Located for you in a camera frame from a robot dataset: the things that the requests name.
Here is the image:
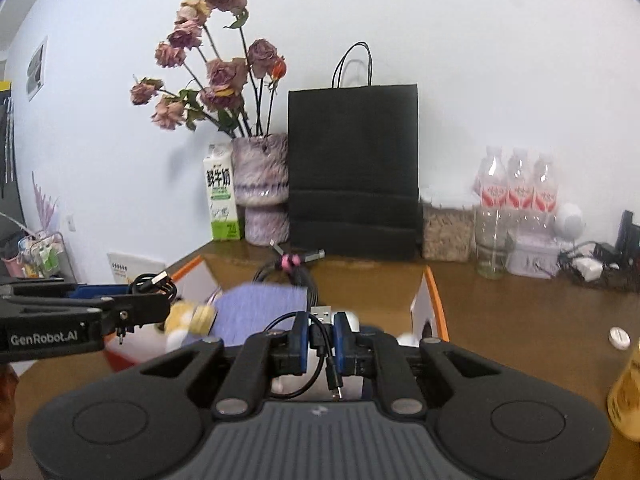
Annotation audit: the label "brown wooden desktop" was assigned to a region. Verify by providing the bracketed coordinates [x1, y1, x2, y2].
[15, 240, 640, 480]

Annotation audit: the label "green white milk carton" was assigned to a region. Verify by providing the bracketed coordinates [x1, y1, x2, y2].
[202, 142, 244, 242]

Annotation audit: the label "dried pink roses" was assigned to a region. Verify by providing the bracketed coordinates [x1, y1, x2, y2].
[130, 0, 289, 139]

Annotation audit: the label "black USB cable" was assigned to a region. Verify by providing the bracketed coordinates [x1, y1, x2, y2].
[262, 305, 347, 402]
[127, 270, 180, 306]

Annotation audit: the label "white charger plug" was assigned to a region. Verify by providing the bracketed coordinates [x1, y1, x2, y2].
[572, 256, 605, 282]

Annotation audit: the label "purple fuzzy vase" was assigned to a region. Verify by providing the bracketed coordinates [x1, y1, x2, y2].
[230, 132, 291, 247]

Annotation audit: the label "black paper bag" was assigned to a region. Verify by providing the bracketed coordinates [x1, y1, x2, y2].
[287, 42, 421, 262]

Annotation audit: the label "white round speaker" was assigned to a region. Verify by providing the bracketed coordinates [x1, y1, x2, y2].
[555, 203, 587, 241]

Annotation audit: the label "tangle of chargers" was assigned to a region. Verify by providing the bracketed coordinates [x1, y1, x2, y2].
[557, 240, 640, 294]

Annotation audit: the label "empty glass jar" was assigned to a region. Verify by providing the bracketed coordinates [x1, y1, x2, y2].
[474, 207, 516, 280]

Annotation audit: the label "framed wall picture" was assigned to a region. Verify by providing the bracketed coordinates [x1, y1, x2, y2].
[26, 35, 49, 102]

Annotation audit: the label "purple fabric pouch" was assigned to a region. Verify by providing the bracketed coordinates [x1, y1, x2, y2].
[182, 284, 309, 349]

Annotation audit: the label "yellow bear mug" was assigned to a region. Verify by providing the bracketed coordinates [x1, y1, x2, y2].
[607, 339, 640, 444]

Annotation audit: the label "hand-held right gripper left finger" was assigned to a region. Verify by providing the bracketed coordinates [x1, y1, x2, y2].
[140, 311, 309, 421]

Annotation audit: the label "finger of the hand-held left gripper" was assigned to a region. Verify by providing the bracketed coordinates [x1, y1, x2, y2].
[0, 293, 172, 337]
[0, 282, 133, 302]

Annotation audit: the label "orange cardboard box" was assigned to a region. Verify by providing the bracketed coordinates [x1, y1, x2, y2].
[105, 254, 450, 374]

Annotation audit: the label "red label water bottle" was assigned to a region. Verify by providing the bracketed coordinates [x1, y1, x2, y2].
[475, 146, 510, 211]
[506, 148, 534, 211]
[530, 154, 559, 214]

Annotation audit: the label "yellow white plush sheep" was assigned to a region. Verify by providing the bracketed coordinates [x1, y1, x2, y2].
[162, 300, 219, 351]

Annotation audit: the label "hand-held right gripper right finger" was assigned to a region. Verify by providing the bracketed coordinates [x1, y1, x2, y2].
[332, 311, 503, 418]

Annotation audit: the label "black upright device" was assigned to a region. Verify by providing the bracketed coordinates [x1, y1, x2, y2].
[617, 209, 640, 261]

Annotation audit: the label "clear seed container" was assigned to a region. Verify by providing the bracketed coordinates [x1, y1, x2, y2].
[421, 194, 475, 262]

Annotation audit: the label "wire storage rack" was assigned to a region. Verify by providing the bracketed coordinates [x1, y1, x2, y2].
[0, 212, 77, 281]

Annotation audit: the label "braided cable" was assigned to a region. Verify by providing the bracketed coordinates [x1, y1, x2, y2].
[254, 240, 326, 319]

